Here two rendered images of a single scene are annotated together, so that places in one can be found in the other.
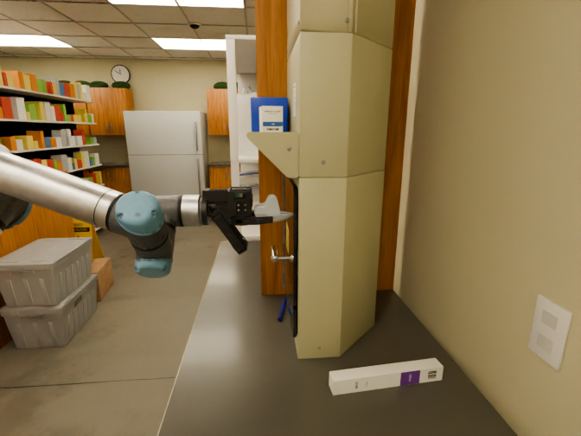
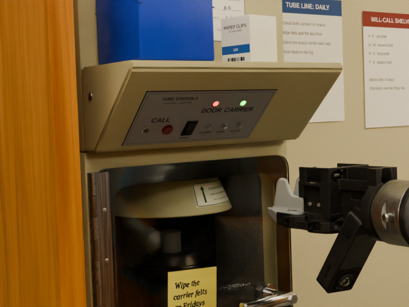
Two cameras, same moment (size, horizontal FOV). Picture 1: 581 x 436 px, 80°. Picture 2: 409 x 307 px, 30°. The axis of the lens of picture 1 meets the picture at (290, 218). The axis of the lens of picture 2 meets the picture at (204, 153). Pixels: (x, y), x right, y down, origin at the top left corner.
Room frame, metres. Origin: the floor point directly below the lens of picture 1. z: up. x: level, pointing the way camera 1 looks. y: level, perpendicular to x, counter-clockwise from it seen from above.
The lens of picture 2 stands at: (1.43, 0.86, 1.45)
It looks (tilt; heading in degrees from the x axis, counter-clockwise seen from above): 3 degrees down; 240
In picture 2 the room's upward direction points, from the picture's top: 2 degrees counter-clockwise
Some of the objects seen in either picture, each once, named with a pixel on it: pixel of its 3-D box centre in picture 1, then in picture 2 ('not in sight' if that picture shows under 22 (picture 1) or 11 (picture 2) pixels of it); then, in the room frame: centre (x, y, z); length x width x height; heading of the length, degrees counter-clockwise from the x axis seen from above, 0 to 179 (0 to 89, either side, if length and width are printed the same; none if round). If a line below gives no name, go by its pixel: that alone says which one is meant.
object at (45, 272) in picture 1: (49, 269); not in sight; (2.43, 1.81, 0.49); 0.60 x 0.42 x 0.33; 5
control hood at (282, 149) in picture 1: (270, 151); (220, 105); (0.93, 0.05, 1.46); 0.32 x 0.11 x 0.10; 5
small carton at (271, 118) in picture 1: (271, 119); (249, 41); (0.88, 0.05, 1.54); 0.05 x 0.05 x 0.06; 13
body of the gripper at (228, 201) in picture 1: (228, 207); (350, 201); (0.81, 0.15, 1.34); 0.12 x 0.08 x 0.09; 95
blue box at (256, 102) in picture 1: (269, 115); (154, 25); (1.02, 0.06, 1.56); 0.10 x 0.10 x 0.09; 5
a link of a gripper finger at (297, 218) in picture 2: not in sight; (304, 218); (0.83, 0.09, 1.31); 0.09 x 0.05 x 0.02; 95
